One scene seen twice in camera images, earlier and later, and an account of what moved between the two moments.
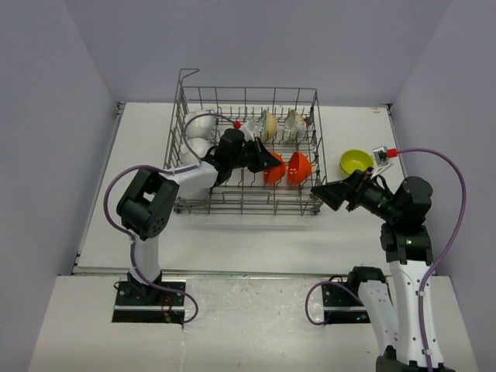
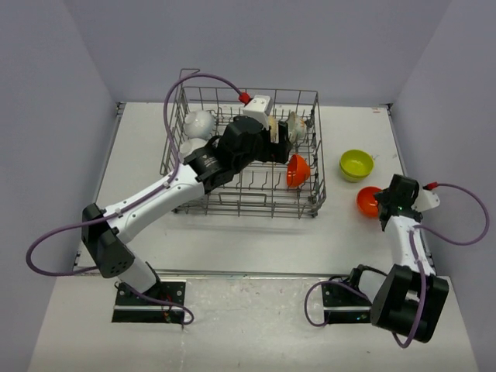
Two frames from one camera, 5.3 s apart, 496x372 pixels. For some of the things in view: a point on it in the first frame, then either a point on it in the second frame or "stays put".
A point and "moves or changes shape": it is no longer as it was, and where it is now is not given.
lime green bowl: (349, 164) moves or changes shape
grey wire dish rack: (286, 121) stays put
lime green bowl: (353, 160) stays put
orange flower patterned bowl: (295, 125) stays put
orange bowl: (273, 175) moves or changes shape
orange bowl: (299, 168) stays put
